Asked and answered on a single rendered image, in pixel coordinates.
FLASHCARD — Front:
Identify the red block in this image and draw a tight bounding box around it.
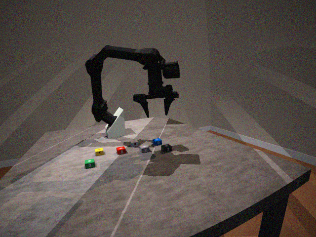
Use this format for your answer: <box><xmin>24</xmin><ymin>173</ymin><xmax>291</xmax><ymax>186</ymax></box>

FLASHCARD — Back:
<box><xmin>117</xmin><ymin>146</ymin><xmax>126</xmax><ymax>155</ymax></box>

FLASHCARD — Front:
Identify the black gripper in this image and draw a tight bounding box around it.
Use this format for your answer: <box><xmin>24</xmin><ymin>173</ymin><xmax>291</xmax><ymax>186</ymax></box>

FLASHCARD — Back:
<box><xmin>133</xmin><ymin>79</ymin><xmax>179</xmax><ymax>118</ymax></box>

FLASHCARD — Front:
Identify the green block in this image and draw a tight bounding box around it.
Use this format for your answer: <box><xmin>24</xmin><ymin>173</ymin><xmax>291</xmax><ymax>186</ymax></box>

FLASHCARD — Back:
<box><xmin>84</xmin><ymin>158</ymin><xmax>95</xmax><ymax>169</ymax></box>

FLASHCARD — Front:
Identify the blue block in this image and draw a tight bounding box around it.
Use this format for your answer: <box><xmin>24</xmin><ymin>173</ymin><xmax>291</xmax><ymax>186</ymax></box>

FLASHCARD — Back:
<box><xmin>153</xmin><ymin>138</ymin><xmax>162</xmax><ymax>146</ymax></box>

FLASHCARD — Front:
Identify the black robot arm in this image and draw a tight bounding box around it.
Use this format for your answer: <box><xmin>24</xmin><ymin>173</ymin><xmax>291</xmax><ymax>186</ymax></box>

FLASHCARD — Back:
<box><xmin>85</xmin><ymin>45</ymin><xmax>180</xmax><ymax>127</ymax></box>

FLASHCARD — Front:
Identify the yellow block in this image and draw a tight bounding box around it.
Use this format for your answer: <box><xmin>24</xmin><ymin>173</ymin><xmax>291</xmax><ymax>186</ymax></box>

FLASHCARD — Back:
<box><xmin>95</xmin><ymin>148</ymin><xmax>104</xmax><ymax>156</ymax></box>

